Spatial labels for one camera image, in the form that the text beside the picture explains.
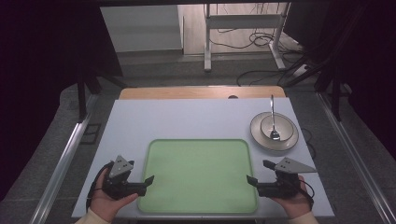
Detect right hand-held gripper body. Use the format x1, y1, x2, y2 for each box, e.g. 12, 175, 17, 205
256, 156, 318, 199

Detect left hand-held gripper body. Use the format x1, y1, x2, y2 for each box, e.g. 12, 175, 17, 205
102, 155, 148, 201

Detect person's left hand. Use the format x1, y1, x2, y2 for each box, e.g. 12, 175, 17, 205
90, 168, 139, 224

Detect person's right hand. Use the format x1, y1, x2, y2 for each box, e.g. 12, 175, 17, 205
270, 175, 314, 220

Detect beige plate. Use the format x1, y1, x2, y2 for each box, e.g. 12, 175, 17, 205
249, 111, 300, 153

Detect green tray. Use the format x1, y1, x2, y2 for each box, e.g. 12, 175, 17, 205
136, 138, 259, 215

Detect beige bowl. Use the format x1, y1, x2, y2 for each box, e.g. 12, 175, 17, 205
260, 114, 295, 143

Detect metal spoon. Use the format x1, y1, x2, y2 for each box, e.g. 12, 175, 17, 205
269, 94, 281, 142

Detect black stand legs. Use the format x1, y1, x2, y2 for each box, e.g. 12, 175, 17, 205
75, 55, 129, 123
281, 18, 353, 122

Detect white power strip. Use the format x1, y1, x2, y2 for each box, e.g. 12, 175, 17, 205
291, 63, 313, 78

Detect dark curtain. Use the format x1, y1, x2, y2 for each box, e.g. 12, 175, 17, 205
283, 0, 396, 161
0, 0, 124, 202

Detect white cabinet panel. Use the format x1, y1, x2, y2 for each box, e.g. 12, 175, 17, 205
99, 5, 184, 53

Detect white metal stand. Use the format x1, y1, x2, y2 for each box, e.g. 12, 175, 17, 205
203, 2, 291, 73

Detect left hand-held gripper cable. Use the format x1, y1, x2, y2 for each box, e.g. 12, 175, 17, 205
85, 161, 115, 213

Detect hand-held gripper cable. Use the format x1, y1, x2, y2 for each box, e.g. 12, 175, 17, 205
298, 178, 316, 208
85, 161, 115, 213

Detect right hand-held gripper cable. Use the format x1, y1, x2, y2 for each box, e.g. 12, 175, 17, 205
298, 178, 316, 208

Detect thin black cable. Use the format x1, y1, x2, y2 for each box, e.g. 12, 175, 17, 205
300, 127, 318, 161

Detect black frame on floor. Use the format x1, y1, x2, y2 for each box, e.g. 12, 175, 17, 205
79, 122, 103, 146

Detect aluminium rail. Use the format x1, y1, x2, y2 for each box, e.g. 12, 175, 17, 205
28, 93, 101, 224
315, 91, 396, 224

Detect black floor cables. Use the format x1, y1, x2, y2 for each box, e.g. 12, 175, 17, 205
207, 3, 316, 88

